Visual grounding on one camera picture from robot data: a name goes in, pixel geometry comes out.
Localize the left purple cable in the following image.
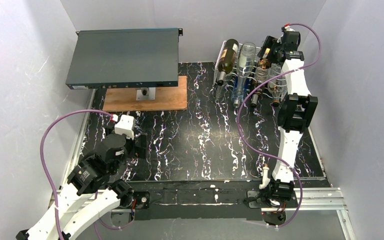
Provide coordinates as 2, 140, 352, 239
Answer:
39, 109, 137, 240

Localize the wooden board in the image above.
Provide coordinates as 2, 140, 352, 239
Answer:
102, 76, 188, 112

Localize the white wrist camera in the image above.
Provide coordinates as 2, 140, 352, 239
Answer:
111, 114, 136, 140
281, 23, 300, 35

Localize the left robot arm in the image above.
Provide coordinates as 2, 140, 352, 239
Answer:
15, 133, 148, 240

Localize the metal stand post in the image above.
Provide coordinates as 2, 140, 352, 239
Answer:
136, 87, 156, 101

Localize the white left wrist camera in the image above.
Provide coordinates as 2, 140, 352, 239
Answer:
111, 114, 136, 140

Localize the dark wine bottle white label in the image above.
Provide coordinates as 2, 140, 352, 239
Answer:
217, 38, 239, 75

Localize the grey network switch box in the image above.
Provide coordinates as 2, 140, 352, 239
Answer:
65, 27, 183, 90

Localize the clear glass bottle tall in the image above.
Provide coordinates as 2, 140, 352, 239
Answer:
236, 42, 256, 91

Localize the clear glass bottle gold label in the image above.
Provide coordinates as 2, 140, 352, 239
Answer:
214, 73, 232, 103

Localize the blue rectangular glass bottle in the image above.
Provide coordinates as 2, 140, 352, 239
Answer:
231, 77, 245, 108

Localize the white wire wine rack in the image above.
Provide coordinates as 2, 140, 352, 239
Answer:
213, 36, 297, 107

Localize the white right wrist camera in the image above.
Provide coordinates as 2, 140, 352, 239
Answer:
281, 23, 300, 35

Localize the white plastic peg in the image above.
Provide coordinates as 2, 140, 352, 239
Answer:
258, 164, 270, 190

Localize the dark green bottle silver neck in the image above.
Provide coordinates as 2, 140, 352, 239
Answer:
250, 80, 263, 108

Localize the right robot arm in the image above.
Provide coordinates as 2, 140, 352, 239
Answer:
262, 30, 318, 183

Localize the clear bottle black cap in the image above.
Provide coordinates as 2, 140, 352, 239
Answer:
253, 48, 272, 88

